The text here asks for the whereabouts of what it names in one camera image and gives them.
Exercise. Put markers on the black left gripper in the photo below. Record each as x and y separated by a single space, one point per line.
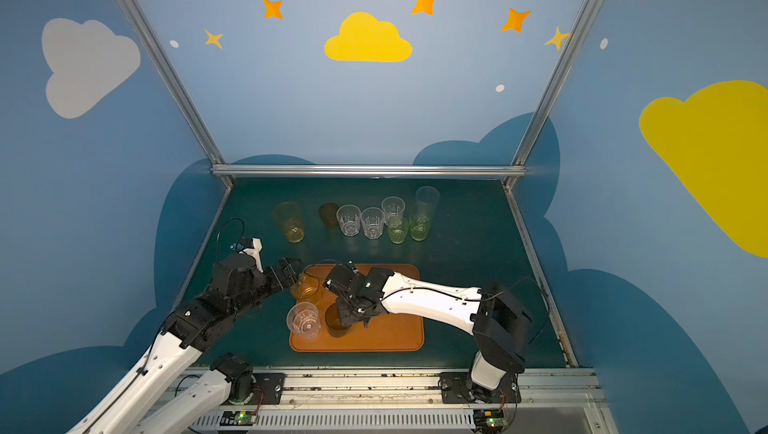
283 272

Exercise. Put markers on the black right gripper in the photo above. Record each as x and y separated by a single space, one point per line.
346 295

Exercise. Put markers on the short yellow plastic glass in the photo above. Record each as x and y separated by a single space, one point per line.
307 289

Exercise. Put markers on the brown textured glass front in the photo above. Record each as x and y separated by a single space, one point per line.
333 322

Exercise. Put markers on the clear faceted plastic glass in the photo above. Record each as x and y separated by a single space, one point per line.
303 320

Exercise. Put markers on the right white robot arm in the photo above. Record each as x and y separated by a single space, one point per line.
502 327

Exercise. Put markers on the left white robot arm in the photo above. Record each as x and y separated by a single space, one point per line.
190 330

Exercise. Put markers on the orange plastic tray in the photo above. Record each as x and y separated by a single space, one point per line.
384 333

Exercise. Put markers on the tall yellow plastic glass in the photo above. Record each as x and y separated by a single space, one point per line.
289 219

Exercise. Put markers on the clear ribbed glass left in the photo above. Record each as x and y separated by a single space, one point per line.
349 219

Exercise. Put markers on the clear ribbed glass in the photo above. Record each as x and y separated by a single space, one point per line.
373 222
349 219
393 208

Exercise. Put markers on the clear ribbed glass middle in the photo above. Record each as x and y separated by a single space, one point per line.
373 222

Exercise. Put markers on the dark brown textured glass back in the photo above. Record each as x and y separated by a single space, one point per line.
328 214

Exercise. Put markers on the short green glass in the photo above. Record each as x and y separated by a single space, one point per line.
397 229

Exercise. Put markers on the clear ribbed glass right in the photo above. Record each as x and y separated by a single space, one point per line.
393 208

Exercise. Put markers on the tall green glass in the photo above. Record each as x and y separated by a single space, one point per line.
420 216

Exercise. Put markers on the left green circuit board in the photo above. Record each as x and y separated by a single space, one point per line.
238 418

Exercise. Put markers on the green circuit board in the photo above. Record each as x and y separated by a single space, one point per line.
489 422
238 418

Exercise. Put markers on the right green circuit board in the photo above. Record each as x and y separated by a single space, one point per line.
489 422

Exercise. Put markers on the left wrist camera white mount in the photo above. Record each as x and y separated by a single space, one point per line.
251 247

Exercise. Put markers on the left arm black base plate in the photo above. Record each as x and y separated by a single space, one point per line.
256 389

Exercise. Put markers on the horizontal aluminium back rail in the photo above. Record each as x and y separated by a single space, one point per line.
365 171

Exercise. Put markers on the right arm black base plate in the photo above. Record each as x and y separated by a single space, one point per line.
457 388

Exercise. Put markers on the left aluminium frame post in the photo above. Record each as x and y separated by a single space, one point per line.
157 54

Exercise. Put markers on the aluminium frame post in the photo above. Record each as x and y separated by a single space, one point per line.
157 54
583 23

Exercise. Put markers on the right aluminium frame post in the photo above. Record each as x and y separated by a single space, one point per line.
583 23

